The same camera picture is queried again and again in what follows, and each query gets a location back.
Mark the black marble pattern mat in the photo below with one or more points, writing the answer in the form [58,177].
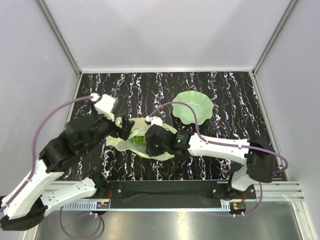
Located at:
[236,115]

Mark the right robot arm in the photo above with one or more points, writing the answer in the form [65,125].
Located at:
[257,161]

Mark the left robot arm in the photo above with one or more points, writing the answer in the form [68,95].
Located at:
[27,208]

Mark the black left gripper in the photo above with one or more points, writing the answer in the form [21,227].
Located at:
[123,131]

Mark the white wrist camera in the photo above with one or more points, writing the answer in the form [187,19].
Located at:
[154,120]
[105,105]

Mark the green fruit in bag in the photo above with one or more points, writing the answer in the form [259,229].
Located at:
[140,140]

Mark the white slotted cable duct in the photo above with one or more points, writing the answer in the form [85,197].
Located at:
[88,205]

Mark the aluminium frame rail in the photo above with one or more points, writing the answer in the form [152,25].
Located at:
[58,35]

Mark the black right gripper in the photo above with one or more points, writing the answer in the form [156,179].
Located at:
[150,151]

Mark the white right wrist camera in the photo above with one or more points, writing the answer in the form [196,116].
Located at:
[154,120]

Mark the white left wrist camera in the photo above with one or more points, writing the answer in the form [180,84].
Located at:
[105,105]

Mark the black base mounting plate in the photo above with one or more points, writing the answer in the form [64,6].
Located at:
[174,194]

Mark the light green wavy bowl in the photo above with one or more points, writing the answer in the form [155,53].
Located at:
[199,102]

